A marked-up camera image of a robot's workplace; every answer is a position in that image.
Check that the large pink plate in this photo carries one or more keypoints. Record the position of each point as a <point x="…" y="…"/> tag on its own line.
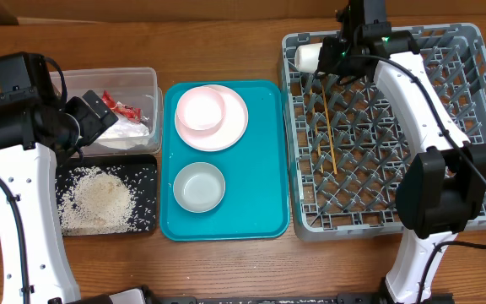
<point x="231" y="129"/>

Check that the black plastic tray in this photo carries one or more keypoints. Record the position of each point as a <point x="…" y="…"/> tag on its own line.
<point x="150" y="224"/>

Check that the grey plastic dish rack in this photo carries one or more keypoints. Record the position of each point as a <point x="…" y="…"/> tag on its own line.
<point x="371" y="151"/>

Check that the small pink plate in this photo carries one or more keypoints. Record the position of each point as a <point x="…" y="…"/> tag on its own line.
<point x="201" y="109"/>

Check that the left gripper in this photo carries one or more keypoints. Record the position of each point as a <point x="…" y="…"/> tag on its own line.
<point x="94" y="124"/>

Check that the teal plastic serving tray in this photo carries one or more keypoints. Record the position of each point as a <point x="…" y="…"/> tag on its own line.
<point x="255" y="169"/>

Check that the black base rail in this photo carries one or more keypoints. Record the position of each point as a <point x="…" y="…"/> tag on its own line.
<point x="341" y="298"/>

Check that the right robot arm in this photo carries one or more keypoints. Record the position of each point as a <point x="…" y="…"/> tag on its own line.
<point x="445" y="183"/>

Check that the grey bowl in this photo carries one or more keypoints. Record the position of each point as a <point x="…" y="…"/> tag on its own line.
<point x="199" y="187"/>

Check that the white cup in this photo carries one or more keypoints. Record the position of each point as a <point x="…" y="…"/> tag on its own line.
<point x="306" y="58"/>

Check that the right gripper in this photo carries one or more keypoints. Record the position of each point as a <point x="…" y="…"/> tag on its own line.
<point x="326" y="65"/>

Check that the clear plastic storage bin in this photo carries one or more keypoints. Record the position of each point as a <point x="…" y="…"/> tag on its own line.
<point x="135" y="87"/>

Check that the red snack wrapper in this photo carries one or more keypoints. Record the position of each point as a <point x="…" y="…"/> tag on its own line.
<point x="133" y="114"/>

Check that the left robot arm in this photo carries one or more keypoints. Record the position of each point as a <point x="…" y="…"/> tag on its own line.
<point x="35" y="137"/>

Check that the white rice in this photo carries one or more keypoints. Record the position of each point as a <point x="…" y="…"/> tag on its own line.
<point x="99" y="202"/>

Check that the white napkin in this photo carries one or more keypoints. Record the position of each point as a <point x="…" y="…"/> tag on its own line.
<point x="124" y="134"/>

